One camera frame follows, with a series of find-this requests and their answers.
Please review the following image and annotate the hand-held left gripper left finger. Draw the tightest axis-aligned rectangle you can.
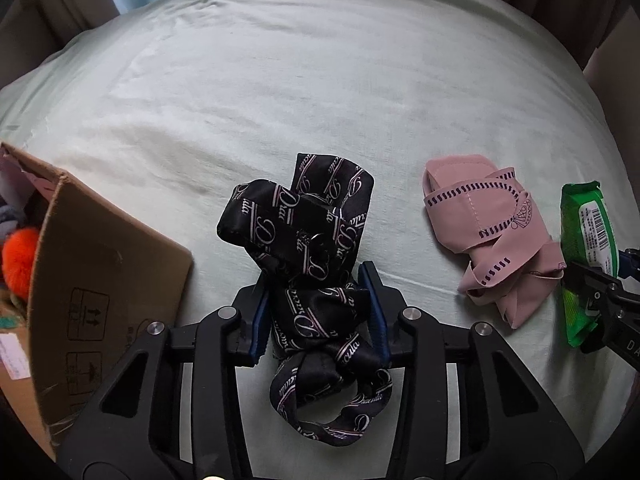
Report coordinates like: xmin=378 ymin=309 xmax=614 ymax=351
xmin=59 ymin=282 xmax=273 ymax=480

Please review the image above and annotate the green packet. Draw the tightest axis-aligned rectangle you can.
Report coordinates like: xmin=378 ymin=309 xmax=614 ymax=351
xmin=559 ymin=180 xmax=626 ymax=348

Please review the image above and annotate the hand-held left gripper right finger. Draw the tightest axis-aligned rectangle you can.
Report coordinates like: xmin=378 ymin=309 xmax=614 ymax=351
xmin=357 ymin=261 xmax=576 ymax=480

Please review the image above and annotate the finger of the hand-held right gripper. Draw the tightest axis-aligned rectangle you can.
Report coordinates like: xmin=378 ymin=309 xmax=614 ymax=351
xmin=620 ymin=247 xmax=640 ymax=281
xmin=567 ymin=259 xmax=626 ymax=306

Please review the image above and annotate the cardboard box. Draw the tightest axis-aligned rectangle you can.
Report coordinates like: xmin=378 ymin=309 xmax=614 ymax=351
xmin=0 ymin=141 xmax=195 ymax=461

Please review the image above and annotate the orange pompom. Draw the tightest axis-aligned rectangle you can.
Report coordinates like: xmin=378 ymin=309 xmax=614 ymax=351
xmin=1 ymin=227 xmax=42 ymax=286

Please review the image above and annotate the black printed scarf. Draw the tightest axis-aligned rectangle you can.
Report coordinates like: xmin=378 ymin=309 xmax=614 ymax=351
xmin=216 ymin=152 xmax=393 ymax=448

